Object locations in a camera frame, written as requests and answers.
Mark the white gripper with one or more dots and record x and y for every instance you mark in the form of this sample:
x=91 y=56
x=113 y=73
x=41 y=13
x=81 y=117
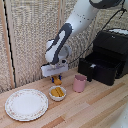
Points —
x=55 y=69

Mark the yellow striped food piece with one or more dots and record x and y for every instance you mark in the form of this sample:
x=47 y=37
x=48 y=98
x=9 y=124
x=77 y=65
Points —
x=57 y=81

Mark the black air fryer drawer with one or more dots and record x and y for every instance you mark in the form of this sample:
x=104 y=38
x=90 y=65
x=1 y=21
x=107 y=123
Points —
x=100 y=71

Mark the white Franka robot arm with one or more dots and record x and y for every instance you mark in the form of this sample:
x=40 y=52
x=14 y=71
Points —
x=75 y=23

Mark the black air fryer body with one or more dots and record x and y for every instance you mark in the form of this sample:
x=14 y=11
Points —
x=111 y=46

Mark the yellow food in bowl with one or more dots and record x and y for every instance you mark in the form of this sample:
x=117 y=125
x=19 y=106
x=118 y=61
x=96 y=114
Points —
x=57 y=92

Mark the small white bowl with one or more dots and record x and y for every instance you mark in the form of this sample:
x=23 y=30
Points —
x=57 y=96

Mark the pink plastic cup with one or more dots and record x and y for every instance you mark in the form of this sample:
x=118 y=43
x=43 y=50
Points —
x=79 y=84

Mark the white floral rim plate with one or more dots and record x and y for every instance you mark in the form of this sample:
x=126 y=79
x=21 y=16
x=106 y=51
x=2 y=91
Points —
x=26 y=104

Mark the woven wicker folding screen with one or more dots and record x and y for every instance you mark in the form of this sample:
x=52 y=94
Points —
x=26 y=40

